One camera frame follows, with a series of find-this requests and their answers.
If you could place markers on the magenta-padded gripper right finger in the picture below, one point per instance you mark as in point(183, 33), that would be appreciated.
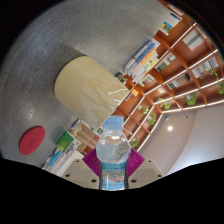
point(145, 173)

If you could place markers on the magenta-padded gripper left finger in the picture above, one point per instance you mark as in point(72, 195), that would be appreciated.
point(80, 174)

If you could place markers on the clear blue-capped water bottle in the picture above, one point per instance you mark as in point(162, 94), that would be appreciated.
point(113, 150)

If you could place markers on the tall white-green carton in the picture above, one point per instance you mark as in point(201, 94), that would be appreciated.
point(75, 124)

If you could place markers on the round recessed ceiling light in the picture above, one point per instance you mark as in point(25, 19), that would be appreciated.
point(170, 128)

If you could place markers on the flat round red coaster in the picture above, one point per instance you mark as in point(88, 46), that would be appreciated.
point(31, 140)

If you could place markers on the cream paper cup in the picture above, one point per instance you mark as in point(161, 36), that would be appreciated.
point(86, 86)

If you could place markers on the wooden shelf unit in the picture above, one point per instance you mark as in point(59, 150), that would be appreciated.
point(180, 60)

